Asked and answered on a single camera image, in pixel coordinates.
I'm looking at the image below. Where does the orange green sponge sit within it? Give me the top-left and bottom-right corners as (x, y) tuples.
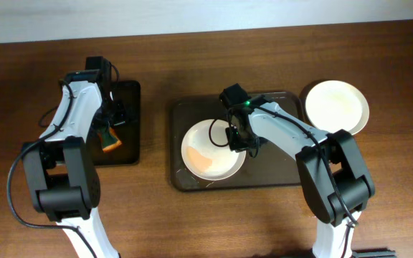
(97, 125), (122, 153)

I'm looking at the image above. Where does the white plate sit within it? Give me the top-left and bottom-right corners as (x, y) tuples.
(305, 80), (370, 135)
(181, 119), (246, 181)

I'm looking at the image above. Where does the white plate top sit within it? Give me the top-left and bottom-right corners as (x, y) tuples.
(305, 80), (370, 135)

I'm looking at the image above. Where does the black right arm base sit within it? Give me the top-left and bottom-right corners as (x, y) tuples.
(351, 249), (397, 258)

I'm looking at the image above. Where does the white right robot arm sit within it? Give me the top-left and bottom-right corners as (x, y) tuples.
(219, 84), (375, 257)

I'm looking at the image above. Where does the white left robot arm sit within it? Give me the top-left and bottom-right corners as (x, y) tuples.
(16, 57), (129, 257)

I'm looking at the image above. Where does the small black tray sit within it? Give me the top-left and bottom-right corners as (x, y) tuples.
(86, 80), (141, 166)

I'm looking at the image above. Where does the large brown tray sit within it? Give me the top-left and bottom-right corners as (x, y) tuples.
(168, 95), (300, 192)

